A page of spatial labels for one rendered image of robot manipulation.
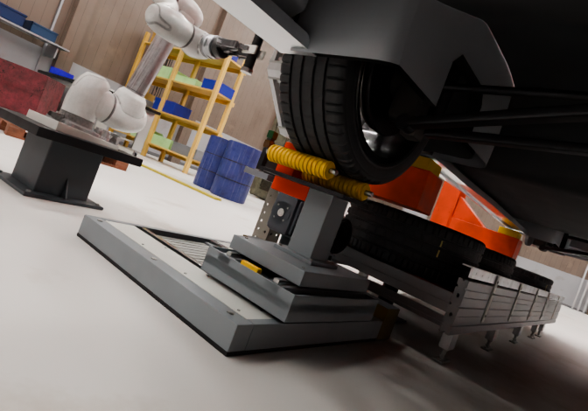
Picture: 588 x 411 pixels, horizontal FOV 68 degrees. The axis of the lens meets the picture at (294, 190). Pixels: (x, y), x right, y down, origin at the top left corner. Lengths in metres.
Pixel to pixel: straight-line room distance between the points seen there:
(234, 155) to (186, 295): 4.77
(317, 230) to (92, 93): 1.32
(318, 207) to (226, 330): 0.51
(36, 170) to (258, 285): 1.30
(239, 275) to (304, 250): 0.24
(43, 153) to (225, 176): 3.92
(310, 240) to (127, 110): 1.30
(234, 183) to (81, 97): 3.84
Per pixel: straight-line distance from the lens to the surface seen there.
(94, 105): 2.26
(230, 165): 5.88
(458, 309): 1.77
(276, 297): 1.18
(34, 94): 6.63
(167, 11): 1.75
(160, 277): 1.28
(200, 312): 1.15
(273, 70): 1.37
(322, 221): 1.36
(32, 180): 2.22
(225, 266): 1.31
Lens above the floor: 0.41
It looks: level
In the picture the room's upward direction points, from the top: 21 degrees clockwise
